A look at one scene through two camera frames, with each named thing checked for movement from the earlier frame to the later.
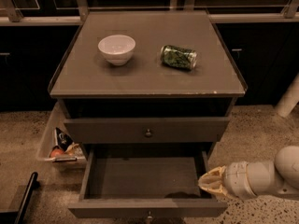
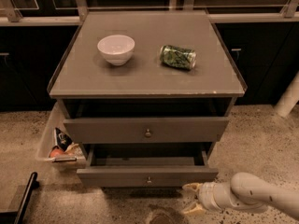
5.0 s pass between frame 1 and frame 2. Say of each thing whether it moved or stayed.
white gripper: moved
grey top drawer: stayed
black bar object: stayed
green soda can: stayed
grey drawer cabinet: stayed
